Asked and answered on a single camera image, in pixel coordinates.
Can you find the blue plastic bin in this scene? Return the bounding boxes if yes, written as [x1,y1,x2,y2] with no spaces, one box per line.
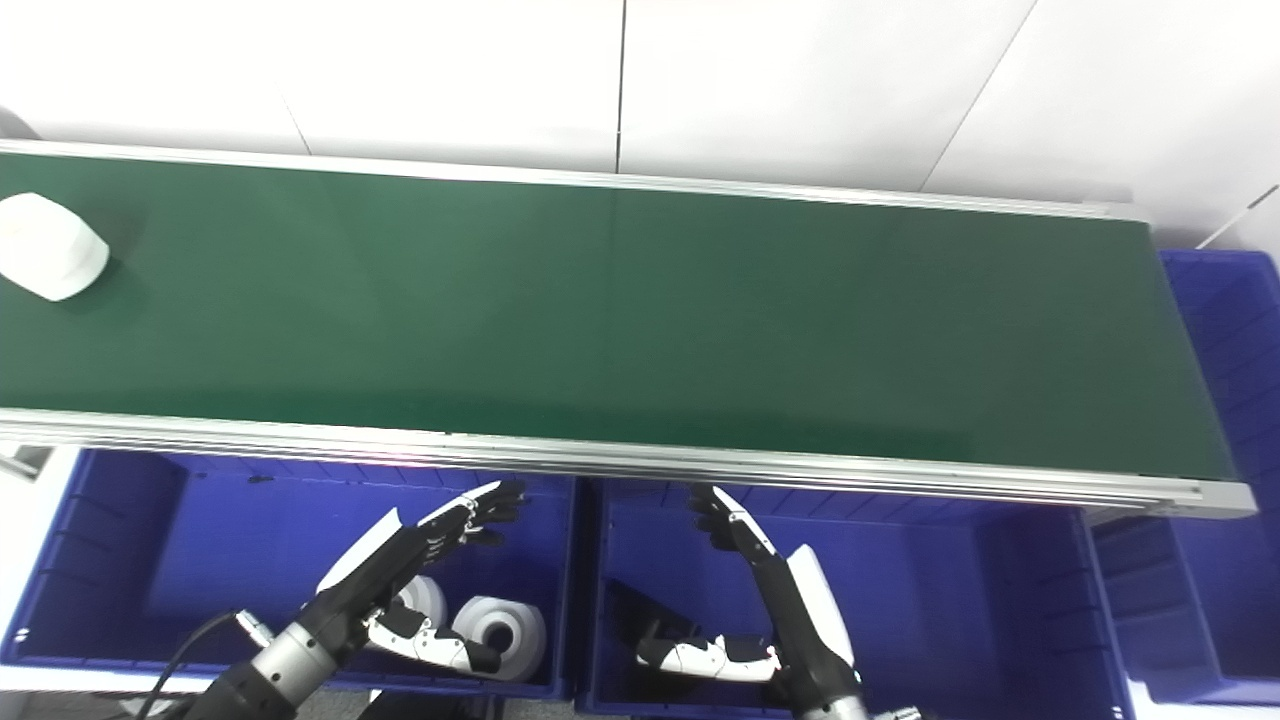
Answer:
[1088,248,1280,707]
[576,478,1138,720]
[0,447,581,701]

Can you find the white plastic moulded part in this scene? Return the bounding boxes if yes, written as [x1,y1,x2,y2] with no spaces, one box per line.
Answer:
[0,192,111,303]

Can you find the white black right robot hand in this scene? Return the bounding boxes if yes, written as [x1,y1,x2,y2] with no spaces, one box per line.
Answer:
[636,485,867,707]

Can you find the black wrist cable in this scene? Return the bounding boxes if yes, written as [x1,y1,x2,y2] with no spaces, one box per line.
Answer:
[133,609,273,720]

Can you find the green conveyor belt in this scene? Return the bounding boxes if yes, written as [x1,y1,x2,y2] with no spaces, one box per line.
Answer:
[0,139,1258,520]

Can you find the white round plastic part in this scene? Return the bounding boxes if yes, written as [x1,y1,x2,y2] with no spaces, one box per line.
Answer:
[451,596,549,683]
[396,574,449,629]

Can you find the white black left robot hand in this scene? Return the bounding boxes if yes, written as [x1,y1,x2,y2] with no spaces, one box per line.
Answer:
[303,480,528,676]

